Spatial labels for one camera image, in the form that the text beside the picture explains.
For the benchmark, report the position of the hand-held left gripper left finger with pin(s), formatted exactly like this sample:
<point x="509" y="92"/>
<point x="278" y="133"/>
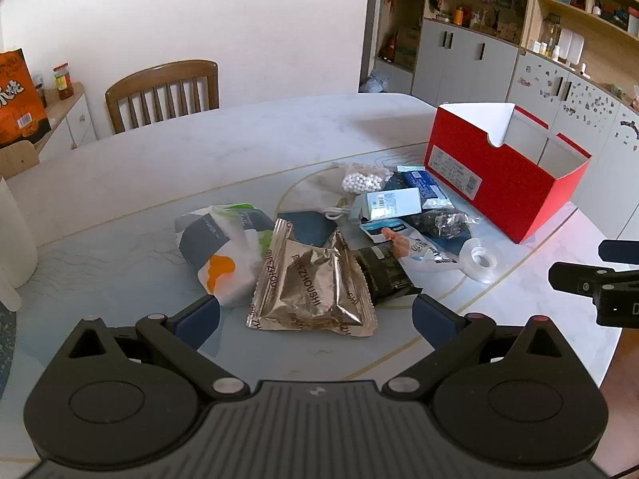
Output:
<point x="197" y="322"/>

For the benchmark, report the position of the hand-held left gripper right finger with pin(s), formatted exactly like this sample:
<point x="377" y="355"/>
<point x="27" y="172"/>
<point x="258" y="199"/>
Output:
<point x="432" y="319"/>

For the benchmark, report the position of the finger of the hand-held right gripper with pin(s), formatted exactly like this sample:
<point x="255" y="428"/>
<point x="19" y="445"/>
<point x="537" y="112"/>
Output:
<point x="574" y="277"/>
<point x="621" y="251"/>

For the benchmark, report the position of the white grey snack bag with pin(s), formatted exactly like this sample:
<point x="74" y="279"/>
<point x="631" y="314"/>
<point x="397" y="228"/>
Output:
<point x="219" y="254"/>

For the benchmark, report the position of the clear printed plastic packet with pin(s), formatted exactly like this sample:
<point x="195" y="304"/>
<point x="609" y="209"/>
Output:
<point x="399" y="247"/>

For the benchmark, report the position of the red cardboard box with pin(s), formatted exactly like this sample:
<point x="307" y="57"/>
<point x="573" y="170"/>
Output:
<point x="499" y="194"/>

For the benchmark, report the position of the small teal box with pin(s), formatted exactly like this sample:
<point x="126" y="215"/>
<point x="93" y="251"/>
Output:
<point x="389" y="204"/>

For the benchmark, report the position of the black snack packet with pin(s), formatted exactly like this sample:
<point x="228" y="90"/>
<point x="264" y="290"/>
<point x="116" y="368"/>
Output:
<point x="384" y="272"/>

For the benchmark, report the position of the clear tape roll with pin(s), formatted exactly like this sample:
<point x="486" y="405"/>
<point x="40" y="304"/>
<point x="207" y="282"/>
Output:
<point x="464" y="254"/>

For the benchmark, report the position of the crumpled dark foil wrapper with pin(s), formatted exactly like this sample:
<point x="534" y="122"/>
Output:
<point x="444" y="224"/>

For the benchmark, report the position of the blue printed packet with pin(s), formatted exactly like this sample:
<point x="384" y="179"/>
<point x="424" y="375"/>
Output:
<point x="419" y="184"/>

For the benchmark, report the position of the white sticker-covered cabinet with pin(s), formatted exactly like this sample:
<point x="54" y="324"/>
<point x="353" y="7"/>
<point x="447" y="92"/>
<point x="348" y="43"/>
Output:
<point x="564" y="124"/>

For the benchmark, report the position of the navy cloth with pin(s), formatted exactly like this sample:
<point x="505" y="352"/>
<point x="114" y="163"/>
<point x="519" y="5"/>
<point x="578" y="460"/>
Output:
<point x="304" y="227"/>

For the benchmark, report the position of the pale blue packet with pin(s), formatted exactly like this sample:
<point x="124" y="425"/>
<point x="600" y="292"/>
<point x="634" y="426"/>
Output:
<point x="409" y="168"/>

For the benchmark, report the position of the bag of white beads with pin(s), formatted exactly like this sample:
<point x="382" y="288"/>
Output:
<point x="359" y="182"/>

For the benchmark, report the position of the dark blue patterned mat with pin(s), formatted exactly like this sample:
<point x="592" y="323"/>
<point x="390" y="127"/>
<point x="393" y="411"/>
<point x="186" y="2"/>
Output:
<point x="6" y="354"/>

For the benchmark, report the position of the white plastic containers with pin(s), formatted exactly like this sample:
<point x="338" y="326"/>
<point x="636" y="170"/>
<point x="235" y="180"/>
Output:
<point x="571" y="45"/>

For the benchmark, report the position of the white sideboard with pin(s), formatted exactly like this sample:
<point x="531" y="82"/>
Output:
<point x="75" y="124"/>

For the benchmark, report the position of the grey two-door cabinet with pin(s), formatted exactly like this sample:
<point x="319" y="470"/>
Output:
<point x="464" y="65"/>

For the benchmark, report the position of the blue white plastic bag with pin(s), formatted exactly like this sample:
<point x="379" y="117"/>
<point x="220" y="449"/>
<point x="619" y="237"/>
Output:
<point x="377" y="84"/>

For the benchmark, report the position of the green cardboard box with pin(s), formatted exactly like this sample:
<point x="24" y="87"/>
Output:
<point x="407" y="50"/>

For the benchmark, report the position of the red-capped sauce bottle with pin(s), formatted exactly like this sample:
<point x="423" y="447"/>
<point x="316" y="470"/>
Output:
<point x="63" y="85"/>

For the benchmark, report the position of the red toy figure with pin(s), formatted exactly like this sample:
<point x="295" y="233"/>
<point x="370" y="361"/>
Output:
<point x="388" y="49"/>

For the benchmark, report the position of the small dark jar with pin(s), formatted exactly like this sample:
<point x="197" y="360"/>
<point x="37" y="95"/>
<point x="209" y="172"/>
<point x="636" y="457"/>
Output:
<point x="40" y="92"/>

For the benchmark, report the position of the orange snack bag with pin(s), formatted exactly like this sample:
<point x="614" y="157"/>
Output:
<point x="20" y="100"/>

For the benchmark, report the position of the orange bottle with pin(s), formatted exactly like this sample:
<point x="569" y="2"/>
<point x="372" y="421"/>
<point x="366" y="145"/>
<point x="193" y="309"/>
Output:
<point x="463" y="15"/>

